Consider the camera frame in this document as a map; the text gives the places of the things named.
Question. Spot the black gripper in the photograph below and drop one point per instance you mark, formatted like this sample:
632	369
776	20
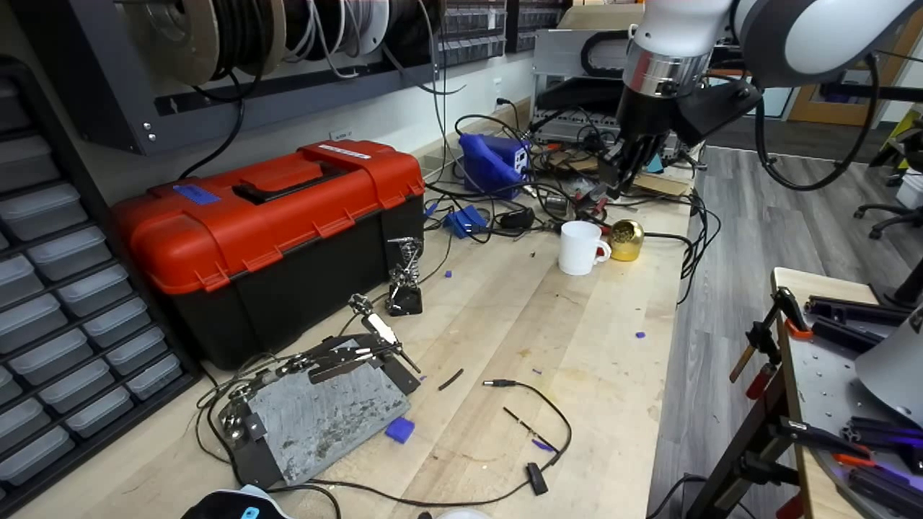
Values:
645	122

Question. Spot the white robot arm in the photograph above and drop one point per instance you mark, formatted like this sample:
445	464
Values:
700	63

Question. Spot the white ceramic mug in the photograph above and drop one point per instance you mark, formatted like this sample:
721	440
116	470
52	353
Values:
582	249

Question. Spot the blue power supply box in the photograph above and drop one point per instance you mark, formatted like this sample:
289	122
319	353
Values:
494	166

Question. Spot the blue connector piece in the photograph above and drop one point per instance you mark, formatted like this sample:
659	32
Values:
466	222

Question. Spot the small black metal clamp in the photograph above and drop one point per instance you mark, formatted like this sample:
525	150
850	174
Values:
404	293

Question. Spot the side table with clamps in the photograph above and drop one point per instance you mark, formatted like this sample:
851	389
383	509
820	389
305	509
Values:
838	405

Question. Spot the blue plastic block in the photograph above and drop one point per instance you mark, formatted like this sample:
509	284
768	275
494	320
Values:
398	431

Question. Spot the red black toolbox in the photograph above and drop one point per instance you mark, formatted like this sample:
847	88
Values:
254	256

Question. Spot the grey flat electronics device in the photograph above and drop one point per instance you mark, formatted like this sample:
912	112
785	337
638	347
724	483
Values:
297	419

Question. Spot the black white object bottom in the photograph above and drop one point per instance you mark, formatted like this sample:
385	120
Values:
247	502

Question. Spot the grey drawer organizer cabinet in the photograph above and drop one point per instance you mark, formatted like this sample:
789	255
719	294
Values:
84	353

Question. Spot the black camera mount on arm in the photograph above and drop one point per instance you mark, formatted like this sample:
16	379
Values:
710	109

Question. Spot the screwdriver with clear handle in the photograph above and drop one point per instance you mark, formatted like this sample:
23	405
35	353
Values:
372	320

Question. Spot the wire spool rack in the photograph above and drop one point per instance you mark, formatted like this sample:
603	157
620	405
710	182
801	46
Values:
153	75

